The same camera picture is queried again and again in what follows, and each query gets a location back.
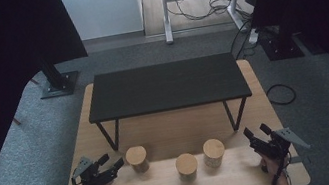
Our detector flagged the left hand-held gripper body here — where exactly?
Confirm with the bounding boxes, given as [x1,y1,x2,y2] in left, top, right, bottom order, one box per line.
[69,152,115,185]

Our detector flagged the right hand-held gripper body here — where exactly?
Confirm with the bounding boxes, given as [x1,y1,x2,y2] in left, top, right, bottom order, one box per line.
[249,123,313,164]

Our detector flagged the glass jar with wooden lid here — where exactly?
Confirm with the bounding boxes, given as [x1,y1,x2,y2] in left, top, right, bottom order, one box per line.
[123,143,151,177]
[173,151,201,184]
[200,137,228,170]

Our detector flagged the black raised shelf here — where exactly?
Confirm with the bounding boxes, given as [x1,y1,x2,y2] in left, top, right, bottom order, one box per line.
[81,49,259,157]

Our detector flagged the person's right hand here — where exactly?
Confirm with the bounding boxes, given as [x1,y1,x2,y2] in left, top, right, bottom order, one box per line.
[258,149,294,185]

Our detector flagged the black stand with square base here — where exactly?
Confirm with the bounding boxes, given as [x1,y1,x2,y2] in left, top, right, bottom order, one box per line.
[256,20,307,65]
[33,53,83,101]

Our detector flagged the white power strip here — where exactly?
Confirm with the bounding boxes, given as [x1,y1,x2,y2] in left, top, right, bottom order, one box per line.
[245,27,262,47]

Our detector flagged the right hand-held gripper cable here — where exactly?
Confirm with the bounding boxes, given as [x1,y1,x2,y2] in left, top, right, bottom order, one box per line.
[265,149,295,185]

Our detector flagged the black looped floor cable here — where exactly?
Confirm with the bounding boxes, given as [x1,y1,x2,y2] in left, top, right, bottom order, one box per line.
[264,80,299,110]

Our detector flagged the black power strip cable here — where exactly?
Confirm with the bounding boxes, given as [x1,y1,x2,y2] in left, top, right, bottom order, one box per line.
[225,18,261,62]

